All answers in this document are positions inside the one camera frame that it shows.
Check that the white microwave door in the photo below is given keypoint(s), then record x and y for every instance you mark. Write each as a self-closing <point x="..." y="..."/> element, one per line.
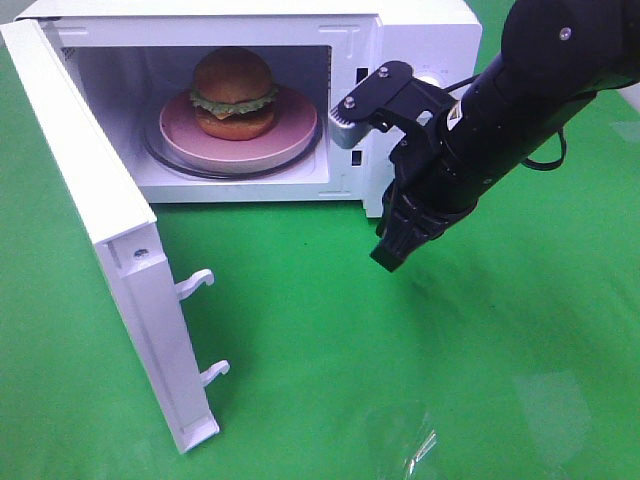
<point x="122" y="229"/>

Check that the white microwave oven body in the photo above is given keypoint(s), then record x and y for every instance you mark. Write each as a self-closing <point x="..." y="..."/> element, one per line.
<point x="128" y="57"/>

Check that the pink plate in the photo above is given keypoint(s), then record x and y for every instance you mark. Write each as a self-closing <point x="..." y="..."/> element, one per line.
<point x="293" y="132"/>

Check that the glass microwave turntable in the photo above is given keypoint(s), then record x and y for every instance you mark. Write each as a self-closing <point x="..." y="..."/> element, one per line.
<point x="310" y="150"/>

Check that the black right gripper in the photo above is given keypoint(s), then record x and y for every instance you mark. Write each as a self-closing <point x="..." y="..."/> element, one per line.
<point x="391" y="97"/>

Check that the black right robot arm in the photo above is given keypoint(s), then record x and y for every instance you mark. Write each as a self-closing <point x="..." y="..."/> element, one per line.
<point x="555" y="57"/>

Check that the upper white power knob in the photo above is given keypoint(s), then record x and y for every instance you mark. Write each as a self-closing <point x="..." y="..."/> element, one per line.
<point x="431" y="80"/>

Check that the burger with lettuce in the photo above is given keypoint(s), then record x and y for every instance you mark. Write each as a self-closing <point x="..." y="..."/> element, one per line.
<point x="233" y="94"/>

